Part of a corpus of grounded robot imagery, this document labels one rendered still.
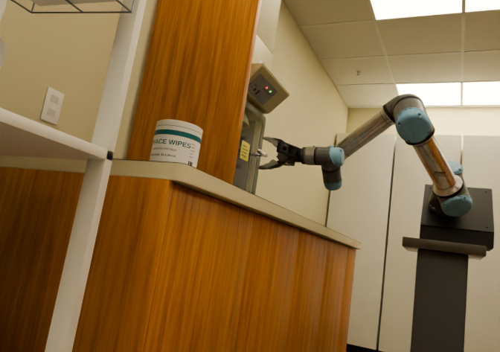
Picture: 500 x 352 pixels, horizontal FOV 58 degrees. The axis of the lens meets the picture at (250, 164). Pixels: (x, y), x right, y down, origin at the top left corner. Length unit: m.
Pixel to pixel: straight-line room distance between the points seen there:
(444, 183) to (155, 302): 1.27
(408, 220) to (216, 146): 3.22
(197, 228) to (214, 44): 0.95
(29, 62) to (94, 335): 0.93
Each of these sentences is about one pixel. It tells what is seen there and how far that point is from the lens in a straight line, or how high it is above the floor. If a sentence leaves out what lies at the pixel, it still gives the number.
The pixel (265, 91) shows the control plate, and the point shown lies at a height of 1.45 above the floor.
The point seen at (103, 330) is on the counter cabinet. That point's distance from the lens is 1.06.
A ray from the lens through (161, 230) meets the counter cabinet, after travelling 0.99.
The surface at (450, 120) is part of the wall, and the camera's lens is 5.34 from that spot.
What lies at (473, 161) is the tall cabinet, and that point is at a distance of 4.75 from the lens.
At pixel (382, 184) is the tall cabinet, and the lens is 4.74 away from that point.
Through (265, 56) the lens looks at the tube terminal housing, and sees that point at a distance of 2.13.
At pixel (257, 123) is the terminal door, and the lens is 1.99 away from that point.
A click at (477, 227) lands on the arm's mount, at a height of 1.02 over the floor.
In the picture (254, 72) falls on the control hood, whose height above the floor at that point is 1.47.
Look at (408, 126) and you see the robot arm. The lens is 1.72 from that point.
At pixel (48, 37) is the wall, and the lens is 1.71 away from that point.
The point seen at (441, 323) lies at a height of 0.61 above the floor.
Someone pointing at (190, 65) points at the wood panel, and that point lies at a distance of 1.88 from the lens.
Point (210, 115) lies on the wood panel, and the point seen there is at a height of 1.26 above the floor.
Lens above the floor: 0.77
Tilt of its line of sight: 11 degrees up
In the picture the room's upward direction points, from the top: 9 degrees clockwise
